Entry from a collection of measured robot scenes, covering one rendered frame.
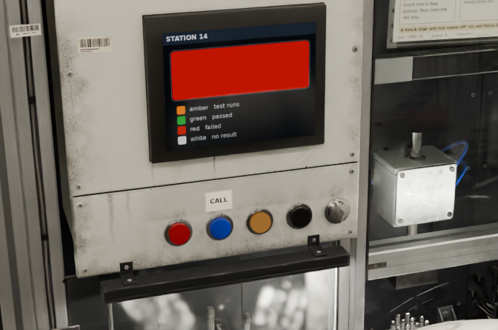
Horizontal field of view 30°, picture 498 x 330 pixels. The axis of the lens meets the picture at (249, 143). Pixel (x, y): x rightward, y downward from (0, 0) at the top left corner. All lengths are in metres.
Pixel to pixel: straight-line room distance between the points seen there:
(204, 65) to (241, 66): 0.05
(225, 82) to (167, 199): 0.19
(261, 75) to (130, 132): 0.19
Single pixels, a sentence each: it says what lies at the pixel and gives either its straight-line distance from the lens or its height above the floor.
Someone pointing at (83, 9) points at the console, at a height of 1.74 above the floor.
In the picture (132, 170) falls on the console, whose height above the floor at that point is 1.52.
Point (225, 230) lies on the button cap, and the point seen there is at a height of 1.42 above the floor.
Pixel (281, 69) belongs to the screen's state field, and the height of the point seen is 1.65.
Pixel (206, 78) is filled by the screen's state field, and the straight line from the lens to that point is 1.23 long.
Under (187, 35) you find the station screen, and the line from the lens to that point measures 1.21.
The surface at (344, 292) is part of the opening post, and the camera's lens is 1.46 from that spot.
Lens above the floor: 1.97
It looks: 19 degrees down
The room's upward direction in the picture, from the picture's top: 1 degrees counter-clockwise
